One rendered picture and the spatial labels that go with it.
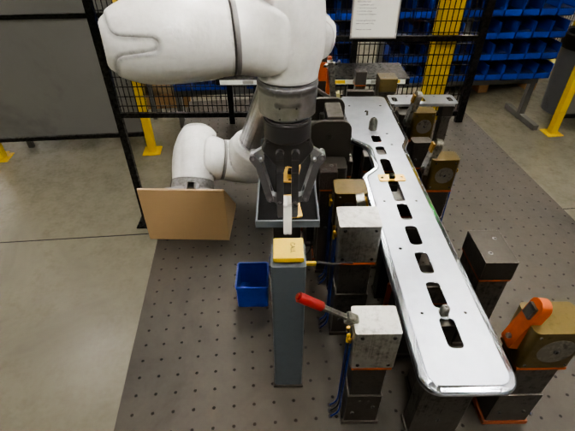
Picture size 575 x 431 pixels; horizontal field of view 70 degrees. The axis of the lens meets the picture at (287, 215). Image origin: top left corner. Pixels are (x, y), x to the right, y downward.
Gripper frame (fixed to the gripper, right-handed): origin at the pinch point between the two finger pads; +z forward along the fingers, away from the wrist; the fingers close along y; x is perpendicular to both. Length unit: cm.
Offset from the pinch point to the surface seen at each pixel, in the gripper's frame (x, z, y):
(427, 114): 87, 20, 55
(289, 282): -3.4, 14.6, 0.4
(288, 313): -3.4, 24.3, 0.3
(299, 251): -1.1, 8.3, 2.3
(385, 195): 40, 24, 30
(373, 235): 12.3, 15.9, 20.2
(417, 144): 74, 26, 49
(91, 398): 31, 124, -84
